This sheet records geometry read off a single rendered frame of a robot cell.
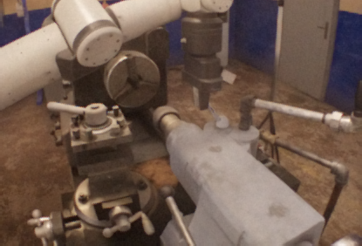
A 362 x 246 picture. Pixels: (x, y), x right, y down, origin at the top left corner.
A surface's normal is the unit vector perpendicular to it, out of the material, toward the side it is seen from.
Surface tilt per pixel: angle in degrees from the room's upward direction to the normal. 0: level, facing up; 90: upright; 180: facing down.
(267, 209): 0
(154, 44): 90
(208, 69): 90
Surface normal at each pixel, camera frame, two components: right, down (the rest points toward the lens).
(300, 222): -0.01, -0.90
